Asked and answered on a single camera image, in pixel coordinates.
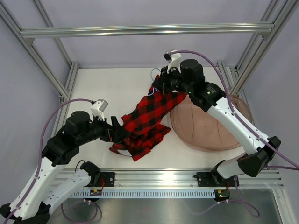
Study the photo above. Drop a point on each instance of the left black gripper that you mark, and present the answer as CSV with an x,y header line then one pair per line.
x,y
114,133

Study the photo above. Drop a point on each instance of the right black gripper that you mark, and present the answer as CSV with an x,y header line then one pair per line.
x,y
162,83

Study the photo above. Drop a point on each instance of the light blue wire hanger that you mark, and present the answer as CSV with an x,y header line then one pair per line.
x,y
153,77

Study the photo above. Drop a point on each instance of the red black plaid shirt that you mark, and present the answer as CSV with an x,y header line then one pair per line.
x,y
144,123

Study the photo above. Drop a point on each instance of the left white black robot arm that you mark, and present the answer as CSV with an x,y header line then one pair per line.
x,y
36,204

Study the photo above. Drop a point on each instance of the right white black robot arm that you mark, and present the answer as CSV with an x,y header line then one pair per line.
x,y
187,76

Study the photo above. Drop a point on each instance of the pink translucent plastic basin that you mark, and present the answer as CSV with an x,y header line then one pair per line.
x,y
199,130

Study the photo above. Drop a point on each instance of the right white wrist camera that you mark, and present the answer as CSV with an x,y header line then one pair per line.
x,y
173,58

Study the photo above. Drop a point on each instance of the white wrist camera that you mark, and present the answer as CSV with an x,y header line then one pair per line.
x,y
98,108
173,58

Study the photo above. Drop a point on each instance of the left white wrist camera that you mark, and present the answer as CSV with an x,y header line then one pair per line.
x,y
98,108

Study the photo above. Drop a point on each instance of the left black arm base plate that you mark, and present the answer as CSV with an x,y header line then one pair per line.
x,y
102,179

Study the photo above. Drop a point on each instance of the front aluminium rail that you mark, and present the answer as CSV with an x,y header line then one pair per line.
x,y
184,179

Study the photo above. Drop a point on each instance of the white slotted cable duct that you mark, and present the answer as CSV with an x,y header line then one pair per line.
x,y
144,193

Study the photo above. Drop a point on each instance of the left aluminium frame posts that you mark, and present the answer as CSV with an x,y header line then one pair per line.
x,y
64,92

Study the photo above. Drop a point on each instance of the aluminium frame posts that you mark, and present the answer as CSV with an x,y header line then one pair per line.
x,y
64,92
277,13

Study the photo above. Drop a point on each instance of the right aluminium frame posts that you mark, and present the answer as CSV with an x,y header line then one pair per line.
x,y
277,13

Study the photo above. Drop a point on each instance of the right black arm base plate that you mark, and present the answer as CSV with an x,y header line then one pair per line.
x,y
207,179

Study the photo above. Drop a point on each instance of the aluminium frame top crossbar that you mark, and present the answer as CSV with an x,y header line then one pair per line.
x,y
167,29

